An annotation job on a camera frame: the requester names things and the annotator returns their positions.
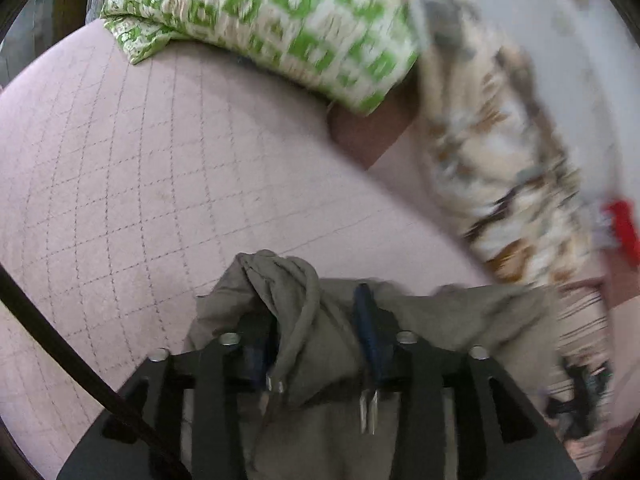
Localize black cable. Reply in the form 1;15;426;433
0;263;162;451

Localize red cloth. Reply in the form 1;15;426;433
602;200;640;268

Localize pink quilted mattress cover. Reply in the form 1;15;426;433
0;19;494;480

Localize brown pillow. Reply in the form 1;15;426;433
328;88;419;170

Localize leaf print beige blanket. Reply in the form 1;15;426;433
406;0;591;285

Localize grey-brown quilted hooded jacket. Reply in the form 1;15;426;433
184;250;577;479

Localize striped floral sofa cushion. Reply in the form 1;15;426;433
544;284;618;441

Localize green white patterned pillow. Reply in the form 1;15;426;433
101;0;416;114

